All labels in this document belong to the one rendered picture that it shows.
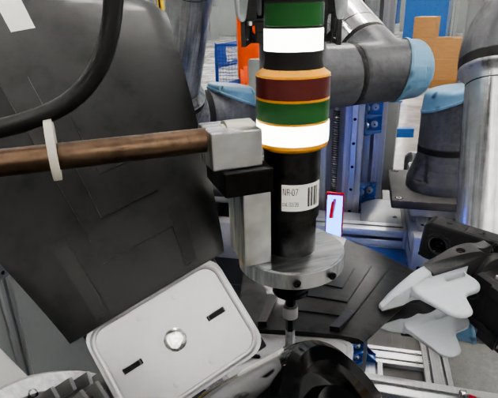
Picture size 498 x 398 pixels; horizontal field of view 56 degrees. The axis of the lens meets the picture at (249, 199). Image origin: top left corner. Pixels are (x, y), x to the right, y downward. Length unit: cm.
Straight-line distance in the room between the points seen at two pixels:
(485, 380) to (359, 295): 185
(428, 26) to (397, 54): 898
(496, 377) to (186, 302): 208
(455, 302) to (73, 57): 35
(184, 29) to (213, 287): 69
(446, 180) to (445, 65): 852
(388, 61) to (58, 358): 111
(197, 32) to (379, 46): 43
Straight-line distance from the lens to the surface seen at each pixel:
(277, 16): 27
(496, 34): 70
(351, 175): 122
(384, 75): 59
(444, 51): 960
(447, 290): 45
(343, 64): 56
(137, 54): 37
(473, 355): 239
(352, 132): 118
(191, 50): 96
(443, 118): 109
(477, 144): 66
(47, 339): 133
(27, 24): 37
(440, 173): 111
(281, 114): 27
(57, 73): 34
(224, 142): 26
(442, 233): 55
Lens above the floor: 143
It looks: 22 degrees down
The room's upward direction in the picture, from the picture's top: 1 degrees counter-clockwise
